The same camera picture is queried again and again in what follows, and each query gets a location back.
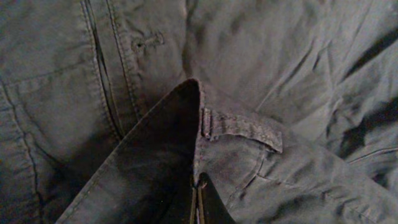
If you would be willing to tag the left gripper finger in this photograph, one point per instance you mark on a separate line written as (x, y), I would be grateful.
(210, 207)

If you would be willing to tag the navy blue shorts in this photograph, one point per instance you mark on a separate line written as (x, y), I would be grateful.
(263, 172)

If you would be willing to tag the folded grey shorts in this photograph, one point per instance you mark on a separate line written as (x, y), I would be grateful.
(77, 76)

